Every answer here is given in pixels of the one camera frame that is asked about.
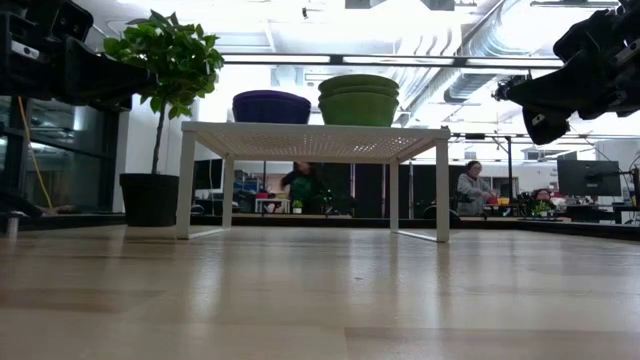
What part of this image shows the long ceiling light strip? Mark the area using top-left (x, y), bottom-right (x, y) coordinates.
top-left (219, 51), bottom-right (566, 70)

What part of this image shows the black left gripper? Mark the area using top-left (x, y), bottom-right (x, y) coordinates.
top-left (0, 0), bottom-right (158, 110)

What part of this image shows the green leafy potted tree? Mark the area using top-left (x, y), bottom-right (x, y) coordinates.
top-left (103, 9), bottom-right (225, 175)

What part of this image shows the black ceiling spotlight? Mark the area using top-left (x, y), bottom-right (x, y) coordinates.
top-left (491, 73), bottom-right (531, 103)

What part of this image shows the white perforated metal shelf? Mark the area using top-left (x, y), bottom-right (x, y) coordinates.
top-left (175, 120), bottom-right (451, 245)

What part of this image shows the small white table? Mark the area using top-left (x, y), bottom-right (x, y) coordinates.
top-left (254, 197), bottom-right (291, 215)

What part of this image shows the yellow cable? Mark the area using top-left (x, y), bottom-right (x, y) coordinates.
top-left (17, 96), bottom-right (56, 216)

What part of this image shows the black-framed glass partition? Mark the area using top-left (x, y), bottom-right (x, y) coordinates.
top-left (0, 94), bottom-right (132, 216)

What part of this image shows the black computer monitor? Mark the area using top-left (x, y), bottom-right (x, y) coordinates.
top-left (193, 158), bottom-right (224, 191)
top-left (557, 159), bottom-right (622, 198)

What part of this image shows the black aluminium table frame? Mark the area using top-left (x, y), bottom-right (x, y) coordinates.
top-left (0, 212), bottom-right (640, 242)

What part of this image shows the person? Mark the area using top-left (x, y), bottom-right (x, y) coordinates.
top-left (279, 160), bottom-right (322, 215)
top-left (456, 159), bottom-right (497, 218)

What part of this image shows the black plant pot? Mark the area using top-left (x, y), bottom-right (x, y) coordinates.
top-left (118, 172), bottom-right (180, 228)

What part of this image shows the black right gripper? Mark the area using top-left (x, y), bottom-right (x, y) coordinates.
top-left (505, 0), bottom-right (640, 146)

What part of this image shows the silver ventilation duct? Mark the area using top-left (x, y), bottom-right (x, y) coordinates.
top-left (404, 0), bottom-right (506, 114)

